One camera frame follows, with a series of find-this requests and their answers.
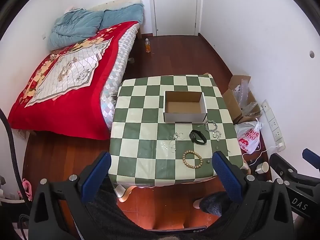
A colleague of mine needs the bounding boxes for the chunky silver chain bracelet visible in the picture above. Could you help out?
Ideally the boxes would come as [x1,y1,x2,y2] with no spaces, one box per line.
[205,120,218,132]

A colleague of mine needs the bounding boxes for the green checkered tablecloth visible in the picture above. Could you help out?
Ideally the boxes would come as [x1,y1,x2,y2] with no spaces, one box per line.
[109,74,247,188]

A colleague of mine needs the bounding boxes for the brown cardboard box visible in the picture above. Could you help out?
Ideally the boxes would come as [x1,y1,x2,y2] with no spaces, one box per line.
[221,75,263,125]

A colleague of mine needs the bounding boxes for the white cardboard box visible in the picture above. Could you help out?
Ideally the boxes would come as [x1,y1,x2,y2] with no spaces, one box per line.
[163,91,208,124]

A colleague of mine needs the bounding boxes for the thin silver pendant necklace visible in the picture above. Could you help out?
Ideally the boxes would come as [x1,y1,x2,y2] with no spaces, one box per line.
[166,132,186,153]

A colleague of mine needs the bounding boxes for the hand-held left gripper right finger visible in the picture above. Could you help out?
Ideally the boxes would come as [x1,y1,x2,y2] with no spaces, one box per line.
[212,151,294,240]

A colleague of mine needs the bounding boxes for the white cable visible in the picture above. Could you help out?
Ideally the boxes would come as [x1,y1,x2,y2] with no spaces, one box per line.
[249,142,281,166]

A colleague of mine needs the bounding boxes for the red printed blanket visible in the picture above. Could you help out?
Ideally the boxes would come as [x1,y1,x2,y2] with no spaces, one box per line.
[7,21,139,140]

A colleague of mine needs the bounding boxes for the blue pillow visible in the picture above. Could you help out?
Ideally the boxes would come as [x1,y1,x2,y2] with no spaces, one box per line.
[101,4,145,28]

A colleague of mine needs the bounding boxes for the white red-print plastic bag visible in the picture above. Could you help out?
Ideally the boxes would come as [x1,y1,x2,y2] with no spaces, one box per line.
[235,118,263,155]

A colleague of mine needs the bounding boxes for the white door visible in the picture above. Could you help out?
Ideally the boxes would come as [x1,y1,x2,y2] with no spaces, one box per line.
[149,0,203,37]

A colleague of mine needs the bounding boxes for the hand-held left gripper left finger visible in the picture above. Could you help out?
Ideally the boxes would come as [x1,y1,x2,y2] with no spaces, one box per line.
[29,151,112,240]

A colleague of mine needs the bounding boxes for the person's dark fleece leg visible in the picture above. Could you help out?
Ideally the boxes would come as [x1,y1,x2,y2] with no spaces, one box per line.
[62,180,195,240]

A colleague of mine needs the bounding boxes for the white power strip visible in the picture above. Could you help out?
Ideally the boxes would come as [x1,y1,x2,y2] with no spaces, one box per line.
[261,99,286,152]

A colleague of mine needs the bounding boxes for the wooden bead bracelet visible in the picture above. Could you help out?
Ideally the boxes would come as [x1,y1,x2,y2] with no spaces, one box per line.
[182,150,203,170]

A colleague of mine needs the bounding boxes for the black cable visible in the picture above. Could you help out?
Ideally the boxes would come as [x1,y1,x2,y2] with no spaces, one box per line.
[0,109,32,203]

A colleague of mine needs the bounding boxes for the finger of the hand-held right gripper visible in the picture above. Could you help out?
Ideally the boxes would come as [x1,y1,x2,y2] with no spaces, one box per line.
[302,148,320,177]
[269,152,320,188]

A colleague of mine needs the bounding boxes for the wooden bed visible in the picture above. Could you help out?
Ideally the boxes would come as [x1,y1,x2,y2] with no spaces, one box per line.
[7,0,145,140]

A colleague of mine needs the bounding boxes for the pink slippers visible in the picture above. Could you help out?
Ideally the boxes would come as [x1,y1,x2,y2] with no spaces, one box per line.
[17,178,33,202]

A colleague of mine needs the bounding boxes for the clear plastic packaging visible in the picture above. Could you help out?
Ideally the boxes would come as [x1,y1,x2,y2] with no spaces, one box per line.
[232,79,258,113]

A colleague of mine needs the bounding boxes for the white cup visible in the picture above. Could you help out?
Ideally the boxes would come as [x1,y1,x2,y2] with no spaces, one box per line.
[255,162,270,174]

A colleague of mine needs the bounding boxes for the checkered quilted bed sheet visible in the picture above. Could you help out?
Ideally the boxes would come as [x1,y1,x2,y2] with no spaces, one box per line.
[100,27,140,131]

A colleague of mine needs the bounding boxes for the grey fuzzy slipper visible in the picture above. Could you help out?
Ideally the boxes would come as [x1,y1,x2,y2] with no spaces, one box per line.
[194,191,236,218]

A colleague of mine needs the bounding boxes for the black wristband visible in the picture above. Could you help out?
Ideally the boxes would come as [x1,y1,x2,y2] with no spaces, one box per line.
[189,129,208,145]

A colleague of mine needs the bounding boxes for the blue quilt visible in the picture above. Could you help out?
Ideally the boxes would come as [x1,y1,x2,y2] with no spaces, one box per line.
[48,9,105,50]

